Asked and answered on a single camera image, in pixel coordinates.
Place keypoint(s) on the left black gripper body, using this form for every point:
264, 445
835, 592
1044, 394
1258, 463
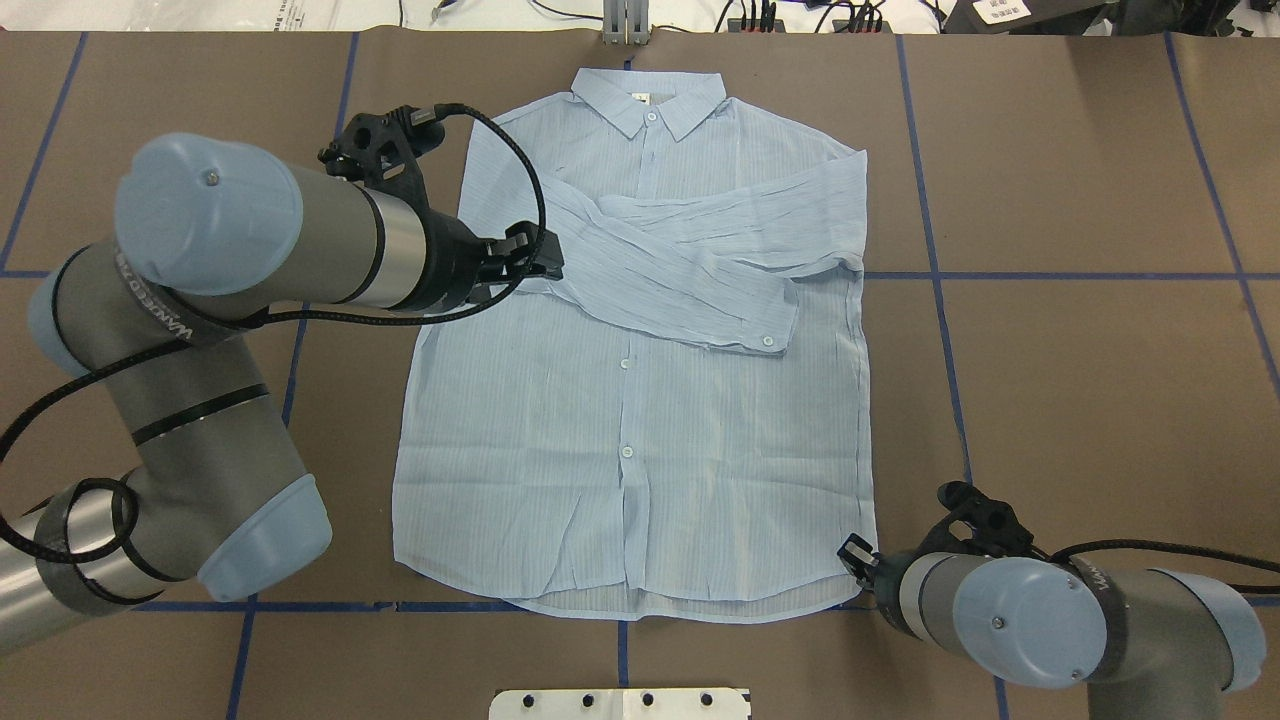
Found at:
450, 262

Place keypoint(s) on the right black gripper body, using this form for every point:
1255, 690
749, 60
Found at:
887, 580

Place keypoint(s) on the light blue button-up shirt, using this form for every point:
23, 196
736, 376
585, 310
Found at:
680, 426

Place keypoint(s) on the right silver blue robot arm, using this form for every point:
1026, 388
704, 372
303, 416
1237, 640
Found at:
1145, 644

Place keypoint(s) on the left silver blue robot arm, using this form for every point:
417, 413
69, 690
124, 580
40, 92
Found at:
207, 236

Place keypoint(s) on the orange black connector box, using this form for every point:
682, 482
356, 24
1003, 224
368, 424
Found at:
750, 17

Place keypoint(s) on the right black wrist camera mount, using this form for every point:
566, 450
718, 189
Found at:
977, 525

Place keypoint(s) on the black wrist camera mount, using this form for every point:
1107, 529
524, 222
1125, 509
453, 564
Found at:
382, 151
977, 525

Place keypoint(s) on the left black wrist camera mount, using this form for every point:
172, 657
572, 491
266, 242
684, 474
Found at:
382, 151

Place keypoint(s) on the white camera mast base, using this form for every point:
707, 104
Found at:
623, 703

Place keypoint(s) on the aluminium frame post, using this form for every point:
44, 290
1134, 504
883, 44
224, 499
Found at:
626, 22

